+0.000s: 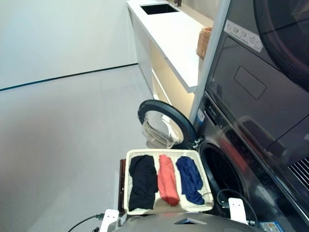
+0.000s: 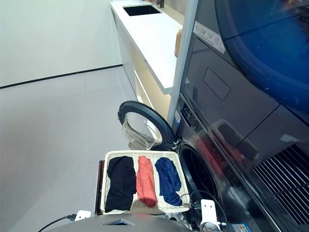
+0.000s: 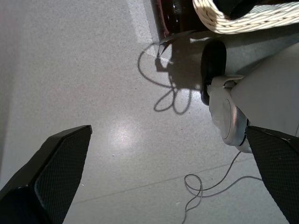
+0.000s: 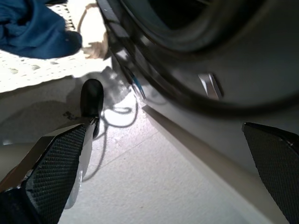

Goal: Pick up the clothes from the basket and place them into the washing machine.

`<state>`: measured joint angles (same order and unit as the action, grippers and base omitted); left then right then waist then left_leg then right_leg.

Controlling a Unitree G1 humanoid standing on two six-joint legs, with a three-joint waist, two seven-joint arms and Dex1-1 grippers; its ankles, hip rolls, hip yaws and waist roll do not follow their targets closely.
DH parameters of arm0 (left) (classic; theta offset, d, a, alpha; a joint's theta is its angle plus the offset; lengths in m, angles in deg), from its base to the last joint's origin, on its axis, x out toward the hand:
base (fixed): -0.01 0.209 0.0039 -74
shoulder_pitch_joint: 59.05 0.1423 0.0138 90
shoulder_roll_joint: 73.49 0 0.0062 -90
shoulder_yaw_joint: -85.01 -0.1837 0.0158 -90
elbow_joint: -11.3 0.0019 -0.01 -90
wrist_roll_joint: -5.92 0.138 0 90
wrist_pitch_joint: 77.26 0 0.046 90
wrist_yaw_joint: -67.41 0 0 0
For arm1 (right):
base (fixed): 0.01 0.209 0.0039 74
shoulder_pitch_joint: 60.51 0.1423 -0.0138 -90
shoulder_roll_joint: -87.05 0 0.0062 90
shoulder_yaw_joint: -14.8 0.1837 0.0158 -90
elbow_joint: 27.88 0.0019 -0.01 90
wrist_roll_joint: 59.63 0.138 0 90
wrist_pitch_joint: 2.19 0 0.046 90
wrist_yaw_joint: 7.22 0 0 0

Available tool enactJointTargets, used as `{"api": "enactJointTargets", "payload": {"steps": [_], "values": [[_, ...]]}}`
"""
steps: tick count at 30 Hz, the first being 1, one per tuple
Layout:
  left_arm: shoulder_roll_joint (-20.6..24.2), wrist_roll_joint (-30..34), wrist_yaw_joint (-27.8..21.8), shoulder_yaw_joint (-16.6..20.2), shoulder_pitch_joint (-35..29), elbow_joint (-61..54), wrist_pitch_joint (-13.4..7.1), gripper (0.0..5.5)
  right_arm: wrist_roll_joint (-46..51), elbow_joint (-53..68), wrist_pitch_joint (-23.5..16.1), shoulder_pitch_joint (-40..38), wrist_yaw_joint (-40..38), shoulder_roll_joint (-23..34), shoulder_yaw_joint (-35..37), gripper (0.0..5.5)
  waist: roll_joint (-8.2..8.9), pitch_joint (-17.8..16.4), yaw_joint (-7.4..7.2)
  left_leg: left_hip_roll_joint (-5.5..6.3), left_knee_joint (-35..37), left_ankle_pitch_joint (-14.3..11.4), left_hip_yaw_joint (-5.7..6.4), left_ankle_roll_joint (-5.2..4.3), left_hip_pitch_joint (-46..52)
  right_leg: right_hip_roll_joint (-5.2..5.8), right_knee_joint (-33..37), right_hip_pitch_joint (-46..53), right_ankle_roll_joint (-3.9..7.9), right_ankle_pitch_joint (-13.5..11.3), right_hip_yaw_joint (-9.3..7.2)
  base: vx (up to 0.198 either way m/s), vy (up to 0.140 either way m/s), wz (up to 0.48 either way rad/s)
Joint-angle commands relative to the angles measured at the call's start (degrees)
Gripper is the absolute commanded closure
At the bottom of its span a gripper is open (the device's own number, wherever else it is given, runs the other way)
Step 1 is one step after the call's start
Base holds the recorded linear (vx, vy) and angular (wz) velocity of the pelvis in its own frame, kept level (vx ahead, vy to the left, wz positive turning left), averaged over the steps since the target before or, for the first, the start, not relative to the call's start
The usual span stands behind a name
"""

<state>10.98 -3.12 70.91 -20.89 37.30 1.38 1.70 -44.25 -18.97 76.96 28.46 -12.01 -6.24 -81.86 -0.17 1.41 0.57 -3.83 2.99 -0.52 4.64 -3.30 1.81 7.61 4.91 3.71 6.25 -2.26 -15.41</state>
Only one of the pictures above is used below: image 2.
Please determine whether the navy blue garment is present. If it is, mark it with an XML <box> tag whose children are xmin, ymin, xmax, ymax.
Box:
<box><xmin>154</xmin><ymin>157</ymin><xmax>183</xmax><ymax>207</ymax></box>

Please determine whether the red orange garment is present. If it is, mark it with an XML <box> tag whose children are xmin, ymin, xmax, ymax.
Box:
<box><xmin>136</xmin><ymin>155</ymin><xmax>159</xmax><ymax>208</ymax></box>

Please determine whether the black garment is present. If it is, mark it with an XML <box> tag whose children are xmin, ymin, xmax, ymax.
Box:
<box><xmin>104</xmin><ymin>156</ymin><xmax>137</xmax><ymax>213</ymax></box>

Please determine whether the small brown wicker basket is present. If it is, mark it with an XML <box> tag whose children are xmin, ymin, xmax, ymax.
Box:
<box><xmin>174</xmin><ymin>29</ymin><xmax>183</xmax><ymax>58</ymax></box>

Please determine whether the dark brown basket stand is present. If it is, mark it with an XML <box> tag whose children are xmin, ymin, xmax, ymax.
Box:
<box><xmin>95</xmin><ymin>159</ymin><xmax>106</xmax><ymax>216</ymax></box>

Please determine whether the pale woven laundry basket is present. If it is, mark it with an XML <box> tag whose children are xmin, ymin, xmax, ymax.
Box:
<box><xmin>100</xmin><ymin>150</ymin><xmax>191</xmax><ymax>215</ymax></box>

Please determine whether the round glass washer door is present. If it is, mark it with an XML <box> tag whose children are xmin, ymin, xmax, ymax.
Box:
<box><xmin>117</xmin><ymin>100</ymin><xmax>177</xmax><ymax>152</ymax></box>

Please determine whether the small white blue sticker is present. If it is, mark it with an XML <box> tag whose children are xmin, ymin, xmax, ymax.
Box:
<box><xmin>174</xmin><ymin>110</ymin><xmax>182</xmax><ymax>129</ymax></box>

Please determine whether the white cabinet side panel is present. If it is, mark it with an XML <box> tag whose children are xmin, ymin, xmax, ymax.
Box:
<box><xmin>167</xmin><ymin>0</ymin><xmax>199</xmax><ymax>125</ymax></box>

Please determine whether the white counter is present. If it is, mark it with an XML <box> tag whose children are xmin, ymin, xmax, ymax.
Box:
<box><xmin>110</xmin><ymin>0</ymin><xmax>185</xmax><ymax>121</ymax></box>

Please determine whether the dark grey stacked dryer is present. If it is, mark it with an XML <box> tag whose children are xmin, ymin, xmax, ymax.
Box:
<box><xmin>180</xmin><ymin>0</ymin><xmax>309</xmax><ymax>232</ymax></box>

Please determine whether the white warning sticker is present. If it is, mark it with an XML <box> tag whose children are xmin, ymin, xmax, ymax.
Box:
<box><xmin>193</xmin><ymin>21</ymin><xmax>226</xmax><ymax>54</ymax></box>

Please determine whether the black sink basin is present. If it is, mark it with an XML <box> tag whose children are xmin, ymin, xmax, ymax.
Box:
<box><xmin>122</xmin><ymin>4</ymin><xmax>162</xmax><ymax>17</ymax></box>

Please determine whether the silver robot torso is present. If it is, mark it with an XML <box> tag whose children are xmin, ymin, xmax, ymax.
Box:
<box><xmin>44</xmin><ymin>214</ymin><xmax>194</xmax><ymax>232</ymax></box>

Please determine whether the blue energy label sticker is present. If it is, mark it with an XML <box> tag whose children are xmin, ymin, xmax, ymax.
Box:
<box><xmin>228</xmin><ymin>223</ymin><xmax>253</xmax><ymax>232</ymax></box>

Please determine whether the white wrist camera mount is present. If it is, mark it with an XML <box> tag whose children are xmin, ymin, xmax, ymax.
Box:
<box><xmin>200</xmin><ymin>199</ymin><xmax>221</xmax><ymax>229</ymax></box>
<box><xmin>74</xmin><ymin>210</ymin><xmax>92</xmax><ymax>222</ymax></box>

